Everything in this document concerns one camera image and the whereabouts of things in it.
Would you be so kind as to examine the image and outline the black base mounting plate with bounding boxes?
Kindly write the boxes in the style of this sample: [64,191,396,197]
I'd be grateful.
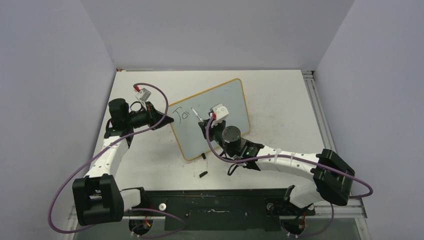
[124,188,316,231]

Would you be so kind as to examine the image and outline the yellow framed whiteboard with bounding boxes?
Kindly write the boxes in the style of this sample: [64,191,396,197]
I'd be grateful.
[167,78,251,161]

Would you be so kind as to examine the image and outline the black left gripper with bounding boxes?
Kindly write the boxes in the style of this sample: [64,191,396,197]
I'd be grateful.
[125,101,174,131]

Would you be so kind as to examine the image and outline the aluminium front frame rail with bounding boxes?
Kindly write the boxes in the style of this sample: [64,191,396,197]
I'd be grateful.
[74,191,367,220]

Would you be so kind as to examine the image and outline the aluminium right side rail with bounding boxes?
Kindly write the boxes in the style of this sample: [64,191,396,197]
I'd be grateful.
[301,70,339,153]

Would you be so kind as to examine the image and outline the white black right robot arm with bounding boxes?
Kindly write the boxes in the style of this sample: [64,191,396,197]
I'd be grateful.
[198,121,355,214]

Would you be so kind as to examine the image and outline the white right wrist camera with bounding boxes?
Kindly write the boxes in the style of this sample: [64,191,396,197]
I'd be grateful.
[211,103,229,122]

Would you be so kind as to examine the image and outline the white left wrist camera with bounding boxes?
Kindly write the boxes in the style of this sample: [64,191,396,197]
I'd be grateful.
[134,85,151,110]

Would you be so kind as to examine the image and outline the black white marker pen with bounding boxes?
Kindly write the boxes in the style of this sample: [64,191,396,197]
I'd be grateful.
[191,108,204,122]

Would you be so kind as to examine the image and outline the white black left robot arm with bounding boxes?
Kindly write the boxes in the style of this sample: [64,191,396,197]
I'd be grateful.
[72,98,174,226]

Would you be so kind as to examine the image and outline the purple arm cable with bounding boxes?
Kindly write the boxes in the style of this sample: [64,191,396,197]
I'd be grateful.
[47,82,187,239]
[205,114,375,239]

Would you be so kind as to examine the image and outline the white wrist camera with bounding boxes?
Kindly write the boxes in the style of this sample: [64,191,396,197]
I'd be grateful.
[211,103,229,122]
[134,85,151,110]

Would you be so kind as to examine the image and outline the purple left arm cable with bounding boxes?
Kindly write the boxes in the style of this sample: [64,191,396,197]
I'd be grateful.
[47,82,187,239]

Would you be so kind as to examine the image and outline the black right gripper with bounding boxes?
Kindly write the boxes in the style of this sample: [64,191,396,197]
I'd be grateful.
[200,117,236,158]

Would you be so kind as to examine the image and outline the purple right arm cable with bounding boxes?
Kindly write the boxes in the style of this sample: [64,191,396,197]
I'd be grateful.
[205,114,375,239]

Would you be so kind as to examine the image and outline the black marker cap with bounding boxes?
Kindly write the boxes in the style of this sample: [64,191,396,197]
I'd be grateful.
[199,171,208,178]

